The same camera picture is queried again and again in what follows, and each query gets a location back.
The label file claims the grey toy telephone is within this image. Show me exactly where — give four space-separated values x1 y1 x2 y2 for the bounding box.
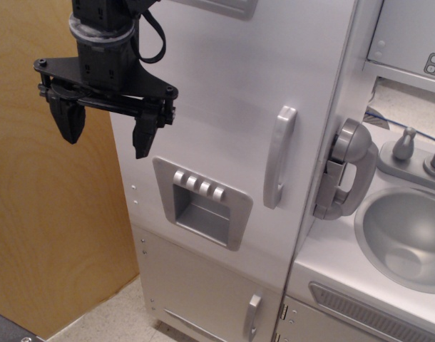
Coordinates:
313 118 379 220

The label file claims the black case corner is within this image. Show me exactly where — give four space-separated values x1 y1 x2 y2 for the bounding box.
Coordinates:
0 314 44 342

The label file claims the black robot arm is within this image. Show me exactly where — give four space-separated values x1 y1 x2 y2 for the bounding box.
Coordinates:
34 1 178 159

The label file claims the grey toy faucet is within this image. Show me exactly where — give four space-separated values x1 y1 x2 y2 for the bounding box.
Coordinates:
377 127 435 190

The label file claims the metal cabinet hinge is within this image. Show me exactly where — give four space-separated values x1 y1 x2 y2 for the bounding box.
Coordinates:
280 304 288 321

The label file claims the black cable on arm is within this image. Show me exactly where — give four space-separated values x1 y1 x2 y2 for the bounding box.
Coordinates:
130 9 168 65

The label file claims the grey ice dispenser panel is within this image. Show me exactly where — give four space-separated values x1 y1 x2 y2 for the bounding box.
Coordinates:
153 157 253 252

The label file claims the grey toy sink bowl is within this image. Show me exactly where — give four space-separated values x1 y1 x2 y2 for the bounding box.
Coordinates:
354 187 435 294

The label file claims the blue cable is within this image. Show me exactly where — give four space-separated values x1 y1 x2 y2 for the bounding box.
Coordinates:
364 110 435 144

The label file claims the plywood board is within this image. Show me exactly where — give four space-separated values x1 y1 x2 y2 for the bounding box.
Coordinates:
0 1 138 338

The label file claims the grey fridge door handle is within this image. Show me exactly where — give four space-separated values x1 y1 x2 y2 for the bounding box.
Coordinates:
262 106 297 209

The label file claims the grey vent panel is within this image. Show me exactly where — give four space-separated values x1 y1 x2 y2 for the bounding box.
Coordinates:
308 282 435 341

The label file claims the white lower freezer door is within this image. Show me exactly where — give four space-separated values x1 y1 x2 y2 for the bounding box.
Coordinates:
132 227 281 341

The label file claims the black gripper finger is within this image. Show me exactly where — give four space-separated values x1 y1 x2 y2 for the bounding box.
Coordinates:
48 95 86 144
133 113 158 159

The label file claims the white toy kitchen cabinet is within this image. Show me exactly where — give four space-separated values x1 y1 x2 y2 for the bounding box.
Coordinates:
287 1 435 341

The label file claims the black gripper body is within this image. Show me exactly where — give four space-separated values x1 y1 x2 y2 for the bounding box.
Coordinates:
34 36 178 128

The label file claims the grey lower door handle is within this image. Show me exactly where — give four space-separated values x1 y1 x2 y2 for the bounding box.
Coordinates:
243 294 262 342

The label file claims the white toy fridge door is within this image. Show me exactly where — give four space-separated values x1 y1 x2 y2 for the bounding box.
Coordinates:
111 1 357 291

